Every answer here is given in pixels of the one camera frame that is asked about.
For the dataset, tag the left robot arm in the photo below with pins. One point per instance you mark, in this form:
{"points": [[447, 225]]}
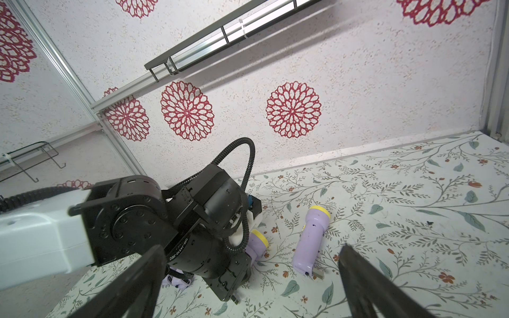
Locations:
{"points": [[203, 224]]}

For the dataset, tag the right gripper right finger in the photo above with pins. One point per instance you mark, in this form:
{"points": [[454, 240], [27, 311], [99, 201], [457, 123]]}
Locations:
{"points": [[369, 292]]}

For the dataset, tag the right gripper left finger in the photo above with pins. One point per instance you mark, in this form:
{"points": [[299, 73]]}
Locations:
{"points": [[133, 293]]}

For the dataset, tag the purple flashlight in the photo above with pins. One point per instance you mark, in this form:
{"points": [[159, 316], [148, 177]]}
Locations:
{"points": [[177, 278], [257, 245], [307, 250]]}

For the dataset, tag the black wall shelf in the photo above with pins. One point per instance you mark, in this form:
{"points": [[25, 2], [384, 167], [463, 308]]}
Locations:
{"points": [[235, 27]]}

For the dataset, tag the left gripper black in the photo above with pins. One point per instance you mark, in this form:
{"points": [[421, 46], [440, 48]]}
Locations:
{"points": [[205, 256]]}

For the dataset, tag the black wire wall rack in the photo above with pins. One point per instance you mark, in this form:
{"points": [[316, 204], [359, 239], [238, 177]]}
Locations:
{"points": [[23, 159]]}

